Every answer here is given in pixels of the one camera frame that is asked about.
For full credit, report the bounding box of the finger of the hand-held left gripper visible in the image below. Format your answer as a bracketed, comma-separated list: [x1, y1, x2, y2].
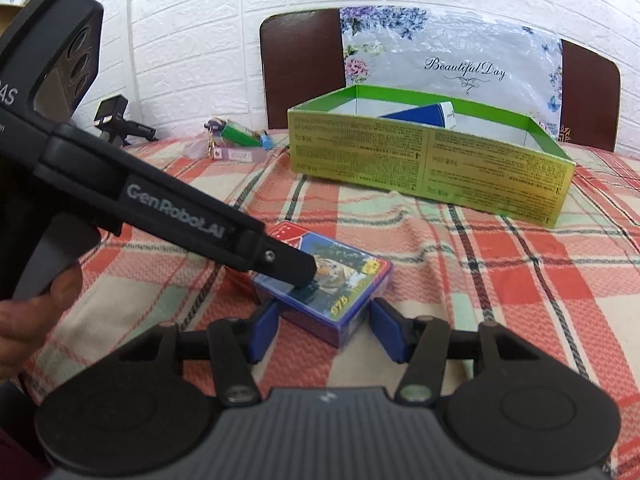
[224, 231, 318, 291]

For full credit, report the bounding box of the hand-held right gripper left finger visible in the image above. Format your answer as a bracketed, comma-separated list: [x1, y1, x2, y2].
[118, 300, 281, 408]

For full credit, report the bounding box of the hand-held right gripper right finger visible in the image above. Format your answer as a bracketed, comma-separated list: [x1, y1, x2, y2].
[370, 298, 539, 406]

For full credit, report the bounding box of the blue tiger card box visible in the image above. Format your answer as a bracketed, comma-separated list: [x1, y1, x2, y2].
[251, 221, 394, 349]

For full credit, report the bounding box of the green cardboard box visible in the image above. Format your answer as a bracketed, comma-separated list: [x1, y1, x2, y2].
[287, 85, 576, 226]

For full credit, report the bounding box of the person's left hand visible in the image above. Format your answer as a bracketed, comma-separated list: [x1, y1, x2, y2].
[0, 262, 84, 382]

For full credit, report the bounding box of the spare black hand-held gripper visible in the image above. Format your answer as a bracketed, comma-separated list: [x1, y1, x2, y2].
[93, 95, 159, 149]

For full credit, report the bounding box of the red plaid blanket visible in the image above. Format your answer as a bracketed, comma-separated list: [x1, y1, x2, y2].
[0, 129, 640, 480]

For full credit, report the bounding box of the clear pink label tag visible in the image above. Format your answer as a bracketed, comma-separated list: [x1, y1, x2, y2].
[215, 146, 265, 164]

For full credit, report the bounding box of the small green box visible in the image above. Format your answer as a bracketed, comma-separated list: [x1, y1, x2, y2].
[220, 122, 260, 149]

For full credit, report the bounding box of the brown wooden board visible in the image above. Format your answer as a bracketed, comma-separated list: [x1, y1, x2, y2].
[259, 8, 621, 154]

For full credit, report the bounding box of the blue and white carton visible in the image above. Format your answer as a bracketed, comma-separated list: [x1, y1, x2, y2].
[378, 101, 456, 130]

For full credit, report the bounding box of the floral plastic bag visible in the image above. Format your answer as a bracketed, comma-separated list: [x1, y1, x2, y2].
[339, 5, 564, 141]

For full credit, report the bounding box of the purple keychain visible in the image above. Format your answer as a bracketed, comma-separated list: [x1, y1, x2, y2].
[205, 117, 229, 159]

